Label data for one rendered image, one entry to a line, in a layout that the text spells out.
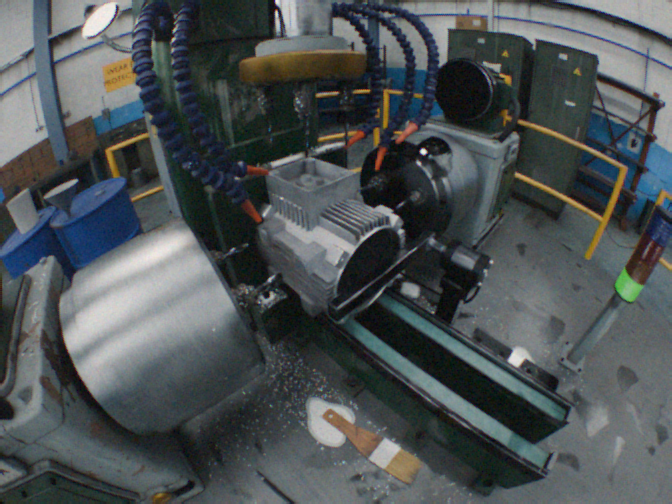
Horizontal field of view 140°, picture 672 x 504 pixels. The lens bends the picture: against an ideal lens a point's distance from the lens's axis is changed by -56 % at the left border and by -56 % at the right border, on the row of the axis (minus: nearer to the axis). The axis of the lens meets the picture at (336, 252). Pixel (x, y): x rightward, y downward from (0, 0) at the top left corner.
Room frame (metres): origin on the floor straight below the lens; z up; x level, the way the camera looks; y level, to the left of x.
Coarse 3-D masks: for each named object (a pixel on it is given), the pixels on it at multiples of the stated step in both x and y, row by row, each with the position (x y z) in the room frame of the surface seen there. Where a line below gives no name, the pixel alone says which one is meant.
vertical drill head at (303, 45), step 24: (288, 0) 0.38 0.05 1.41; (312, 0) 0.39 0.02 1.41; (288, 24) 0.38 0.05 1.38; (312, 24) 0.39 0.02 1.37; (264, 48) 0.38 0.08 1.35; (288, 48) 0.36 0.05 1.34; (312, 48) 0.37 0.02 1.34; (336, 48) 0.38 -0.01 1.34; (240, 72) 0.39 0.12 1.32; (264, 72) 0.35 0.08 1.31; (288, 72) 0.34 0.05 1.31; (312, 72) 0.34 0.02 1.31; (336, 72) 0.35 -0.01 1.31; (360, 72) 0.39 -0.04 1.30; (264, 96) 0.43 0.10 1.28
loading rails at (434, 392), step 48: (288, 288) 0.38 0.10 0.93; (384, 288) 0.37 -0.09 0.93; (336, 336) 0.28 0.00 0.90; (384, 336) 0.33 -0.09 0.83; (432, 336) 0.26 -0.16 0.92; (384, 384) 0.20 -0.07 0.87; (432, 384) 0.17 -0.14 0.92; (480, 384) 0.17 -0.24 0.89; (528, 384) 0.13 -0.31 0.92; (432, 432) 0.11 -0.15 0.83; (480, 432) 0.07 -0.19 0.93; (528, 432) 0.06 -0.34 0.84; (480, 480) 0.00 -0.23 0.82; (528, 480) -0.03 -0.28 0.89
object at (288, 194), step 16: (304, 160) 0.49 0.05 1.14; (320, 160) 0.48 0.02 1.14; (272, 176) 0.42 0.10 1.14; (288, 176) 0.47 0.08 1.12; (304, 176) 0.43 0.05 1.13; (320, 176) 0.48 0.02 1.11; (336, 176) 0.45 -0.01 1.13; (352, 176) 0.41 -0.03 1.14; (272, 192) 0.43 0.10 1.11; (288, 192) 0.39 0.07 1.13; (304, 192) 0.36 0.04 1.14; (320, 192) 0.36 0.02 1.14; (336, 192) 0.39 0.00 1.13; (352, 192) 0.41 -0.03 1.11; (288, 208) 0.39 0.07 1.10; (304, 208) 0.36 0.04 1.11; (320, 208) 0.36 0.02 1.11; (304, 224) 0.36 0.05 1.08
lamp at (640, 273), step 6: (636, 252) 0.21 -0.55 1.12; (630, 258) 0.22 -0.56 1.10; (636, 258) 0.21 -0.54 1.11; (630, 264) 0.21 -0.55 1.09; (636, 264) 0.20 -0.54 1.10; (642, 264) 0.19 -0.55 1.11; (630, 270) 0.20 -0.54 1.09; (636, 270) 0.19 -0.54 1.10; (642, 270) 0.18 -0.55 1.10; (648, 270) 0.17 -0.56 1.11; (630, 276) 0.20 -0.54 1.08; (636, 276) 0.19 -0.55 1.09; (642, 276) 0.18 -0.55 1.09; (648, 276) 0.17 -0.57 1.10; (636, 282) 0.18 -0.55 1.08; (642, 282) 0.17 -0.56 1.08
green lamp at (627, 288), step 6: (624, 270) 0.22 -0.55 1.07; (624, 276) 0.21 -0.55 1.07; (618, 282) 0.22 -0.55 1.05; (624, 282) 0.20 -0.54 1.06; (630, 282) 0.19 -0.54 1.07; (618, 288) 0.21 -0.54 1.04; (624, 288) 0.19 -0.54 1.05; (630, 288) 0.18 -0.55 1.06; (636, 288) 0.17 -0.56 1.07; (624, 294) 0.19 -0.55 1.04; (630, 294) 0.18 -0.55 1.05; (636, 294) 0.17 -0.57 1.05; (630, 300) 0.17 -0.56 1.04
